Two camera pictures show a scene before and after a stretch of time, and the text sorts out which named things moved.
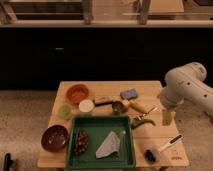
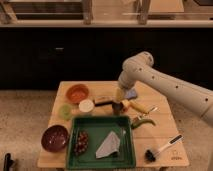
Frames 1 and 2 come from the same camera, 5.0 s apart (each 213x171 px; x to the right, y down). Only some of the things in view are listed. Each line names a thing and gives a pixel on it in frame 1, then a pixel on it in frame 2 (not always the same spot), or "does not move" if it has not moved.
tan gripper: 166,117 -> 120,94
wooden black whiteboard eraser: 103,100 does not move
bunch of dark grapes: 82,143 does not move
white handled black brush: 150,155 does not move
